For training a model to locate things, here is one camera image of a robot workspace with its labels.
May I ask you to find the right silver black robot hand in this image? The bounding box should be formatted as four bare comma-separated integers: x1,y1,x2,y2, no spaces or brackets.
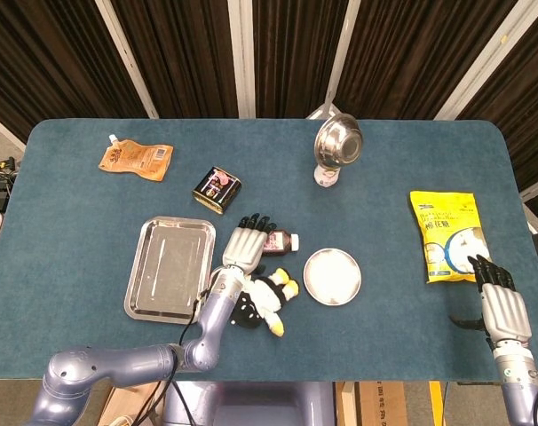
448,254,532,345

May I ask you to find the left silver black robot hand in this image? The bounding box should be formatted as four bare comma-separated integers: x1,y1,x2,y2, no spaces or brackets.
223,213,278,272

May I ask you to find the dark drink bottle white cap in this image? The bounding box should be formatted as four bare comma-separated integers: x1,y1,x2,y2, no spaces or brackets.
261,228,302,257

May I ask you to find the black white yellow plush toy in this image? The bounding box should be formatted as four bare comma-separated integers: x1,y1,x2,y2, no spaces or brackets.
227,264,301,340

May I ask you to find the black square tin can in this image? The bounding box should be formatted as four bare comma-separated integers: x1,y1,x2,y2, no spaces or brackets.
192,166,243,216

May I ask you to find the rectangular steel tray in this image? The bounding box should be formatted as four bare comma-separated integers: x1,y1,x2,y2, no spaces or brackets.
123,216,218,327

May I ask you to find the round steel plate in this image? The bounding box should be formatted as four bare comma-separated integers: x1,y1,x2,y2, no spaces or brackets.
303,248,364,308

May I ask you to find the small white bottle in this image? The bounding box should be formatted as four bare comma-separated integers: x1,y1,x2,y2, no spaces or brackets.
313,163,340,188

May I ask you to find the yellow snack bag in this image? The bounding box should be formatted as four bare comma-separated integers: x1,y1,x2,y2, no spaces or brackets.
409,190,501,286

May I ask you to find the stainless steel bowl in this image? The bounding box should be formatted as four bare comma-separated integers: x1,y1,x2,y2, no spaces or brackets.
313,113,364,169

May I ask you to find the orange spout pouch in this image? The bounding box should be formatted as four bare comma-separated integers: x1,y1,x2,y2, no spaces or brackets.
98,134,175,182

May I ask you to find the blue felt table mat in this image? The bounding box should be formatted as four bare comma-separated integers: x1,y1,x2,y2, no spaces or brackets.
0,117,538,383

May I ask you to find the brown cardboard box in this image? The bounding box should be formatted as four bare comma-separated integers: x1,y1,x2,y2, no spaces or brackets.
357,381,408,426

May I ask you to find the lavender robot torso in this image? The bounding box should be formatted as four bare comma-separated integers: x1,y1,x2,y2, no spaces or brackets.
162,380,337,426

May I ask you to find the light wooden crate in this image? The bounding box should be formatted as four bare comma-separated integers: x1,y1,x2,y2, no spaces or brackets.
98,380,166,426

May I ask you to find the dark brown curtain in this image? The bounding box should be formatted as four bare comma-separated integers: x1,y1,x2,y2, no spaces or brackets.
0,0,538,218

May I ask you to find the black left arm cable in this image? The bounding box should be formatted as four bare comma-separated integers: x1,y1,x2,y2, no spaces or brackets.
164,287,212,400

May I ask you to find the white frame post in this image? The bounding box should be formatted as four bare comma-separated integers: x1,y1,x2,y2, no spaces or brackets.
433,0,538,122
94,0,160,120
227,0,257,120
305,0,362,121

